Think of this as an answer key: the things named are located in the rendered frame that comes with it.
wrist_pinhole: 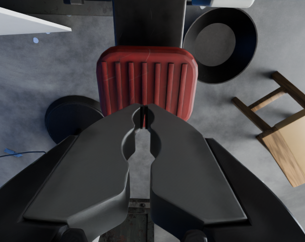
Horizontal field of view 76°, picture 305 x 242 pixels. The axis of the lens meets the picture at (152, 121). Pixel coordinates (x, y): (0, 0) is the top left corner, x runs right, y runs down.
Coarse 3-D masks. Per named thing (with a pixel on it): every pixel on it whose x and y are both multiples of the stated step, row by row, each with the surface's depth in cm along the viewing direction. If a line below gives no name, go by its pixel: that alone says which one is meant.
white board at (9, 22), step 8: (0, 8) 43; (0, 16) 47; (8, 16) 48; (16, 16) 48; (24, 16) 52; (0, 24) 58; (8, 24) 59; (16, 24) 59; (24, 24) 60; (32, 24) 61; (40, 24) 62; (48, 24) 63; (56, 24) 68; (0, 32) 74; (8, 32) 75; (16, 32) 76; (24, 32) 77; (32, 32) 78; (40, 32) 80; (48, 32) 81
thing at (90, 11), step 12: (0, 0) 73; (12, 0) 73; (24, 0) 73; (36, 0) 73; (48, 0) 73; (60, 0) 73; (72, 0) 32; (84, 0) 73; (24, 12) 75; (36, 12) 75; (48, 12) 75; (60, 12) 75; (72, 12) 75; (84, 12) 75; (96, 12) 75; (108, 12) 75
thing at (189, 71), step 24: (120, 48) 12; (144, 48) 12; (168, 48) 12; (96, 72) 13; (120, 72) 13; (144, 72) 13; (168, 72) 13; (192, 72) 13; (120, 96) 14; (144, 96) 14; (168, 96) 14; (192, 96) 14; (144, 120) 15
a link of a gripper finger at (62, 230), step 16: (64, 144) 8; (48, 160) 7; (16, 176) 6; (32, 176) 7; (48, 176) 7; (0, 192) 6; (16, 192) 6; (32, 192) 6; (0, 208) 6; (16, 208) 6; (0, 224) 5; (16, 224) 5; (32, 224) 5; (48, 224) 5; (64, 224) 5; (0, 240) 5; (16, 240) 5; (32, 240) 5; (48, 240) 5
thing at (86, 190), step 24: (120, 120) 10; (96, 144) 8; (120, 144) 8; (72, 168) 7; (96, 168) 7; (120, 168) 7; (48, 192) 6; (72, 192) 6; (96, 192) 6; (120, 192) 6; (24, 216) 5; (48, 216) 5; (72, 216) 5; (96, 216) 6; (120, 216) 7; (96, 240) 8
